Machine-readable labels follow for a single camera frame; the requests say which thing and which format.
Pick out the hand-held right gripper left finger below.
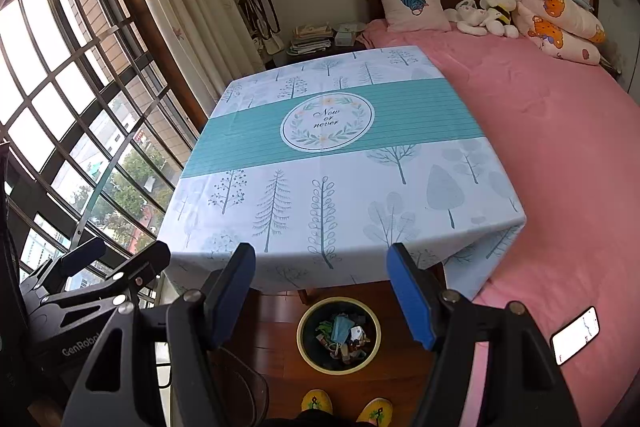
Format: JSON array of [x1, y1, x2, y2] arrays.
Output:
[[61, 242, 257, 427]]

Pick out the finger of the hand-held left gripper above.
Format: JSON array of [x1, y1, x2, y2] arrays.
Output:
[[22, 237, 107, 297], [42, 240, 171, 315]]

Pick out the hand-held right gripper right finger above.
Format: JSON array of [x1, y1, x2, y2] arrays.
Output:
[[386, 242, 581, 427]]

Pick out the blue face mask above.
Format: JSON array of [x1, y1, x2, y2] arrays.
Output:
[[327, 314, 353, 342]]

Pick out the cream rimmed waste bin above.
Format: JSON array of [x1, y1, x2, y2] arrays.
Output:
[[296, 297, 382, 375]]

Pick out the table with tree-print cloth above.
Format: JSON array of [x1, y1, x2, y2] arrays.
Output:
[[157, 46, 527, 303]]

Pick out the yellow slipper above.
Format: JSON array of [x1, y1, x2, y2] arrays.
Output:
[[301, 389, 333, 414], [356, 398, 393, 425]]

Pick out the person's dark trousers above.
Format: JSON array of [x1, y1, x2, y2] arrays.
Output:
[[262, 409, 361, 427]]

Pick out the white smartphone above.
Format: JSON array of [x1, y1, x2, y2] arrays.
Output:
[[550, 306, 600, 365]]

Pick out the grid window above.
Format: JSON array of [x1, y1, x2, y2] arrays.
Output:
[[0, 0, 201, 298]]

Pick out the pink bed sheet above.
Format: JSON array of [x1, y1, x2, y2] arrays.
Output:
[[360, 19, 640, 427]]

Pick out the dark nightstand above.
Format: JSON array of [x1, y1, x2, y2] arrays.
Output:
[[272, 42, 366, 68]]

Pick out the cream curtain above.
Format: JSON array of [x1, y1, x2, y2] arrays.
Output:
[[120, 0, 266, 105]]

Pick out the stack of books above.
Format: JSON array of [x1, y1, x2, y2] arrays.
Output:
[[287, 23, 335, 56]]

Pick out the pale green tissue box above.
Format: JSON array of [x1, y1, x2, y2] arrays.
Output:
[[332, 23, 370, 48]]

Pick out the white cushion with blue print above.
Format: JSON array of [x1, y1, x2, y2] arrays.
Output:
[[374, 0, 452, 32]]

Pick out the white bee plush toy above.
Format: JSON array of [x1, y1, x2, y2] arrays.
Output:
[[480, 0, 518, 38]]

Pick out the rolled bear print quilt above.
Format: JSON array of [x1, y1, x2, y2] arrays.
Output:
[[511, 0, 607, 66]]

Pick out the patterned wardrobe door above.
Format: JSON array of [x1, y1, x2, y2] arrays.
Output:
[[592, 0, 640, 92]]

